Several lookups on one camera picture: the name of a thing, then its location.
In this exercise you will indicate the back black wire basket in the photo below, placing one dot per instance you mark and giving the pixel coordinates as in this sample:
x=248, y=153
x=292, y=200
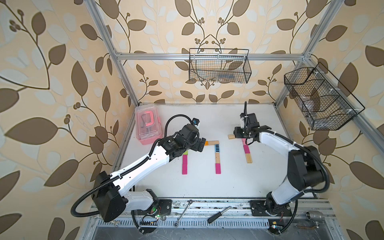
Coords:
x=219, y=65

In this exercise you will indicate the silver wrench bottom left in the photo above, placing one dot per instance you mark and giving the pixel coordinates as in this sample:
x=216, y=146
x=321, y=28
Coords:
x=116, y=223

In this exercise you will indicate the magenta block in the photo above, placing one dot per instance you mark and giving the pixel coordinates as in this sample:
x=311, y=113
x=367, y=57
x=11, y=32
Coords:
x=218, y=169
x=246, y=149
x=185, y=160
x=184, y=169

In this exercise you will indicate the right black wire basket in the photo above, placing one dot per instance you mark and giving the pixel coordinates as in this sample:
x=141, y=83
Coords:
x=325, y=102

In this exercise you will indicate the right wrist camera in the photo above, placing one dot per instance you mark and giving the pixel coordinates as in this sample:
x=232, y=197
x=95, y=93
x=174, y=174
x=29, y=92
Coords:
x=243, y=122

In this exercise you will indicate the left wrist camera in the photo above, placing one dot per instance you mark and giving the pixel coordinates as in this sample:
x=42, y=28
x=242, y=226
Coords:
x=196, y=122

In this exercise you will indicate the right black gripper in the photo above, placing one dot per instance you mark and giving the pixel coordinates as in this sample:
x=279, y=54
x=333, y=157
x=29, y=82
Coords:
x=237, y=132

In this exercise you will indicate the black wire basket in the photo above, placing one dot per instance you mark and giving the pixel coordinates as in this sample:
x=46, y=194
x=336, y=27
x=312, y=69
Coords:
x=219, y=65
x=325, y=102

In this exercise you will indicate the metal pipe fitting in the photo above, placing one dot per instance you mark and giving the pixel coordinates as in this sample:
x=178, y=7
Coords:
x=315, y=216

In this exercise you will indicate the silver wrench on rail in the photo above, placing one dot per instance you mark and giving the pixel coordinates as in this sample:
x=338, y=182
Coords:
x=177, y=223

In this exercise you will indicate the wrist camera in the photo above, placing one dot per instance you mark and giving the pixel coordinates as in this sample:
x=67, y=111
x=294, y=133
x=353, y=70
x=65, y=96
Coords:
x=243, y=122
x=196, y=122

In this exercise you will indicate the small natural wood block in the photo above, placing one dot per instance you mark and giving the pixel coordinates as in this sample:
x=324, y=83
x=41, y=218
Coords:
x=249, y=158

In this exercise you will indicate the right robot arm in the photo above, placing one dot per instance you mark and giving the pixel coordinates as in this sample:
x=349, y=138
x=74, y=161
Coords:
x=305, y=171

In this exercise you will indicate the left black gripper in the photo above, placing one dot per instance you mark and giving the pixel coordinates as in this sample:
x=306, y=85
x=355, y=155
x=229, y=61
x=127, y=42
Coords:
x=197, y=141

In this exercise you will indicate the pink plastic storage box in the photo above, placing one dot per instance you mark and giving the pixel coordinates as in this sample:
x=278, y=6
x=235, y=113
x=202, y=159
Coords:
x=148, y=123

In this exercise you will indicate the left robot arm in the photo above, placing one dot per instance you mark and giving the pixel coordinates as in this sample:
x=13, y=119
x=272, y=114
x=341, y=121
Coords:
x=112, y=194

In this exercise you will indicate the black handled screwdriver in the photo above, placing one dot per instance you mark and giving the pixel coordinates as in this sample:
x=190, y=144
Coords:
x=217, y=215

